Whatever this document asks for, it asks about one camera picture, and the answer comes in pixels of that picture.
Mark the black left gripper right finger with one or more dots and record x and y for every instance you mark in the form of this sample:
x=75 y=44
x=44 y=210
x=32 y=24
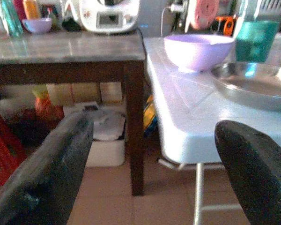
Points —
x=255 y=173

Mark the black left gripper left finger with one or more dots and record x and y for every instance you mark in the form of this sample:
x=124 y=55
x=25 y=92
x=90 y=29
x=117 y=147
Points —
x=49 y=168

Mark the red plastic stool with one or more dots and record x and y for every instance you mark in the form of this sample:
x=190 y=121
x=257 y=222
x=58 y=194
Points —
x=2 y=150

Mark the white storage box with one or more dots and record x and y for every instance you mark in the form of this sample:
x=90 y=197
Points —
x=106 y=150

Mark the orange green plastic bag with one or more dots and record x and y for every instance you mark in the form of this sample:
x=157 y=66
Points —
x=45 y=106

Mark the white folding table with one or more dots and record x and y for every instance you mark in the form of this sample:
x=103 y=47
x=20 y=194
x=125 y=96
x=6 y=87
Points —
x=196 y=112

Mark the silver metal plate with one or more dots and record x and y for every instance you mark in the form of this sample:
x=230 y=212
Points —
x=253 y=86

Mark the yellow blue bag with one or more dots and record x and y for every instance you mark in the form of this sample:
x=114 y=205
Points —
x=150 y=116

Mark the dark wooden table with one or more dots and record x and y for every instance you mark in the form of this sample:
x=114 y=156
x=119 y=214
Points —
x=68 y=54

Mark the teal plastic cup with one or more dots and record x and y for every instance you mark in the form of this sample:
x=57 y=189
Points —
x=255 y=41

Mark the small lilac plastic bowl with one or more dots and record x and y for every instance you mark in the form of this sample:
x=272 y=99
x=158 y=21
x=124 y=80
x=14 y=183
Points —
x=37 y=24

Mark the teal glass bottle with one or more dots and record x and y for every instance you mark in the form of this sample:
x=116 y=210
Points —
x=11 y=17

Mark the orange bottle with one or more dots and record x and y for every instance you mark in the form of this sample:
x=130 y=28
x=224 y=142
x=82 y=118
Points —
x=31 y=9

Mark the white kitchen appliance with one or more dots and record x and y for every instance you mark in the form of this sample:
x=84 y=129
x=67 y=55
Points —
x=108 y=15

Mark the pink round fan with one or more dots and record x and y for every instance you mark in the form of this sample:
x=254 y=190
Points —
x=204 y=12

